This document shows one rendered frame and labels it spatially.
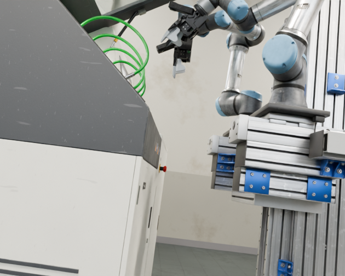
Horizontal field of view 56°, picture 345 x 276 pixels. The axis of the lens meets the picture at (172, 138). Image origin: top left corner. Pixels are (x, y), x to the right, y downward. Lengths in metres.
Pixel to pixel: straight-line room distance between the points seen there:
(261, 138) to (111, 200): 0.56
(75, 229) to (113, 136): 0.31
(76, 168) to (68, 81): 0.29
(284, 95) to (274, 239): 0.60
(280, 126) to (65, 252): 0.82
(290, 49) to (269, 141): 0.31
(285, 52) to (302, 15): 0.15
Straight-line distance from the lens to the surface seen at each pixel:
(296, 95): 1.27
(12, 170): 1.14
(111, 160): 1.03
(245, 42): 1.98
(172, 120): 4.28
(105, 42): 1.93
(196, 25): 1.43
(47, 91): 1.14
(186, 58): 1.58
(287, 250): 1.50
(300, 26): 1.23
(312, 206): 1.39
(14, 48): 1.24
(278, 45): 1.18
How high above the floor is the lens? 0.71
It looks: 8 degrees up
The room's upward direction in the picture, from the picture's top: 7 degrees clockwise
